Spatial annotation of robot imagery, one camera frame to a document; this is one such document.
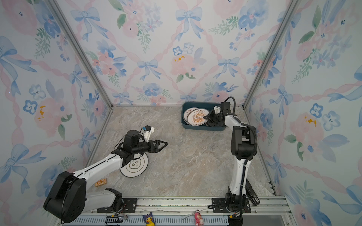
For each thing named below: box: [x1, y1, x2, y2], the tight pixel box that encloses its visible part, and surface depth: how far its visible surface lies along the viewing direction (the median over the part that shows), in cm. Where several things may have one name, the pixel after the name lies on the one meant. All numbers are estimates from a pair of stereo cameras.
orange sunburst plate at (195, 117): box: [186, 108, 210, 127], surface depth 107 cm
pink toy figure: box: [194, 209, 205, 226], surface depth 70 cm
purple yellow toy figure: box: [142, 211, 156, 226], surface depth 69 cm
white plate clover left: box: [119, 152, 149, 178], surface depth 87 cm
